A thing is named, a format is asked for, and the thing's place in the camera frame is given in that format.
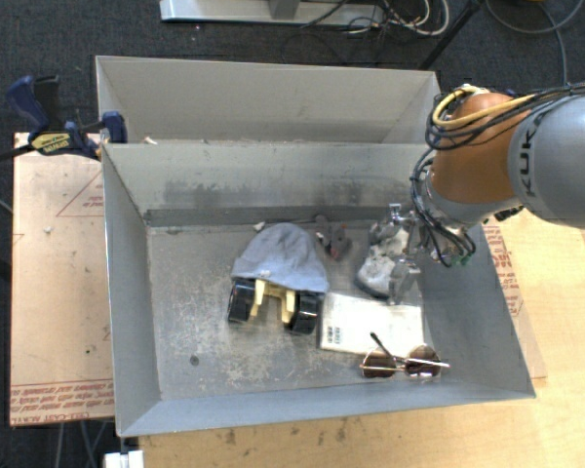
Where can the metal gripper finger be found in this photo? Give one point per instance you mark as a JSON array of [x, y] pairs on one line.
[[396, 214], [401, 278]]

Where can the white crumpled cloth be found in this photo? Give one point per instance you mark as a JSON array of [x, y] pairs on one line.
[[378, 268]]

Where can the white paper booklet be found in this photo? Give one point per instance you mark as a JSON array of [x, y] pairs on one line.
[[365, 322]]

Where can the small grey toy mouse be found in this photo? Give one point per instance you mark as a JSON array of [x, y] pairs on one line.
[[336, 241]]

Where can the brown lens sunglasses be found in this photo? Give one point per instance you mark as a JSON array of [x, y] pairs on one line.
[[419, 361]]

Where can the grey-blue cloth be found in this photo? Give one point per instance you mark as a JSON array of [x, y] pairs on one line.
[[283, 256]]

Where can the cream toy car black wheels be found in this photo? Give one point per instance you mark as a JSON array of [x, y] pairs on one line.
[[273, 305]]

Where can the grey metal bin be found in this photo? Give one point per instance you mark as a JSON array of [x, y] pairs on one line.
[[185, 310]]

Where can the brown cardboard board red print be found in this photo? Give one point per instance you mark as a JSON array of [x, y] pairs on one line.
[[58, 285]]

